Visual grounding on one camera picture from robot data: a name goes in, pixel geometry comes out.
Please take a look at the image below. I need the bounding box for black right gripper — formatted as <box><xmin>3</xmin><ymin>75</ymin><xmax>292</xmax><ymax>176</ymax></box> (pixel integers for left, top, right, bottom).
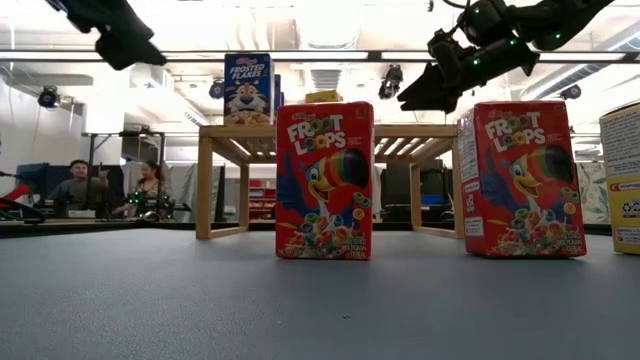
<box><xmin>397</xmin><ymin>29</ymin><xmax>542</xmax><ymax>115</ymax></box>

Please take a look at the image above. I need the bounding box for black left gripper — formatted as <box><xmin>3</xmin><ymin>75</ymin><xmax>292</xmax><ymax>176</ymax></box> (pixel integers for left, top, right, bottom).
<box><xmin>47</xmin><ymin>0</ymin><xmax>169</xmax><ymax>72</ymax></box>

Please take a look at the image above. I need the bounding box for yellow Corn Pops cereal box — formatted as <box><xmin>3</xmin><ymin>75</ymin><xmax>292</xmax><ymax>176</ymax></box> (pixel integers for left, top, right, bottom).
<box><xmin>304</xmin><ymin>89</ymin><xmax>344</xmax><ymax>105</ymax></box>
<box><xmin>599</xmin><ymin>103</ymin><xmax>640</xmax><ymax>256</ymax></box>

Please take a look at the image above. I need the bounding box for red Froot Loops cereal box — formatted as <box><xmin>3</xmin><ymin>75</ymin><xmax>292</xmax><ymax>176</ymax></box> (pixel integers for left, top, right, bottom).
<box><xmin>275</xmin><ymin>101</ymin><xmax>375</xmax><ymax>261</ymax></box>
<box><xmin>457</xmin><ymin>99</ymin><xmax>588</xmax><ymax>259</ymax></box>

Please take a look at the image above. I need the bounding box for wooden slatted shelf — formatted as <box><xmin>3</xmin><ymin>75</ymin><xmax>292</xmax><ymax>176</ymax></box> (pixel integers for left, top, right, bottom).
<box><xmin>195</xmin><ymin>123</ymin><xmax>465</xmax><ymax>241</ymax></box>

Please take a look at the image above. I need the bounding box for black ceiling light track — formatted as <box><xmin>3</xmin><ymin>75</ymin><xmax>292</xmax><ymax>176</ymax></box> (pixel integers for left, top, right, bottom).
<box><xmin>0</xmin><ymin>48</ymin><xmax>640</xmax><ymax>64</ymax></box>

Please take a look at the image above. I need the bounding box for black cabinet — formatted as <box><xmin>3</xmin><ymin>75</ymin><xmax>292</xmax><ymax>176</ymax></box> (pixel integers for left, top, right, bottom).
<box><xmin>379</xmin><ymin>159</ymin><xmax>454</xmax><ymax>224</ymax></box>

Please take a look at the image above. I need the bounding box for black metal rack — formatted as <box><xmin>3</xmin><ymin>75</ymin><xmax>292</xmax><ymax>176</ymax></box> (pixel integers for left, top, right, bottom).
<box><xmin>80</xmin><ymin>129</ymin><xmax>166</xmax><ymax>166</ymax></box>

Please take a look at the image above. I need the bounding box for white ceiling vent grille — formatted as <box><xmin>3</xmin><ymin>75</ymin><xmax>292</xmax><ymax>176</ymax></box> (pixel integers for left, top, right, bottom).
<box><xmin>309</xmin><ymin>68</ymin><xmax>342</xmax><ymax>91</ymax></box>

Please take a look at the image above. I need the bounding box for person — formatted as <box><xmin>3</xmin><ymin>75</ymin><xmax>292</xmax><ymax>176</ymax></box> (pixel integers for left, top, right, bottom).
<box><xmin>112</xmin><ymin>159</ymin><xmax>169</xmax><ymax>216</ymax></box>
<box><xmin>47</xmin><ymin>158</ymin><xmax>109</xmax><ymax>216</ymax></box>

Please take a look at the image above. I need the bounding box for grey cover sheet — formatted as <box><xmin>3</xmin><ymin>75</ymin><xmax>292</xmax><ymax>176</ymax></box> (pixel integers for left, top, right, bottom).
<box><xmin>167</xmin><ymin>162</ymin><xmax>226</xmax><ymax>224</ymax></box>

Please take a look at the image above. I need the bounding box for dark partition panel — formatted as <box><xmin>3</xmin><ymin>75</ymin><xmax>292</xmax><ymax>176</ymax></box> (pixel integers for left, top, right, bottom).
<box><xmin>14</xmin><ymin>162</ymin><xmax>126</xmax><ymax>216</ymax></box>

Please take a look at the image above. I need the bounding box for red bar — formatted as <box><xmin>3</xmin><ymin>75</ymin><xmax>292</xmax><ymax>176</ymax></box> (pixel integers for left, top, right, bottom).
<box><xmin>0</xmin><ymin>182</ymin><xmax>31</xmax><ymax>204</ymax></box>

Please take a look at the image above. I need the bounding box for floral patterned curtain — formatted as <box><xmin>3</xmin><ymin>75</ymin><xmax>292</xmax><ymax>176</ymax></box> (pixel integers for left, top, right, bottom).
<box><xmin>574</xmin><ymin>162</ymin><xmax>611</xmax><ymax>225</ymax></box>

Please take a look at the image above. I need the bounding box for red storage bin rack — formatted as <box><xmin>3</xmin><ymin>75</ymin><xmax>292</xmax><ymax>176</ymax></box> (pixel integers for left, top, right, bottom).
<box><xmin>248</xmin><ymin>178</ymin><xmax>277</xmax><ymax>221</ymax></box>

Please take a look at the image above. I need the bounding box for grey ceiling duct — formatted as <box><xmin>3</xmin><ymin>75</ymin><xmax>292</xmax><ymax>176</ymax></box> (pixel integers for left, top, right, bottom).
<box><xmin>0</xmin><ymin>73</ymin><xmax>94</xmax><ymax>87</ymax></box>

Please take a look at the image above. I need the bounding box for black table frame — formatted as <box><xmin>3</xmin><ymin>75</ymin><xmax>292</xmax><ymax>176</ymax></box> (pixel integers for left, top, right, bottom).
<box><xmin>0</xmin><ymin>219</ymin><xmax>640</xmax><ymax>239</ymax></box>

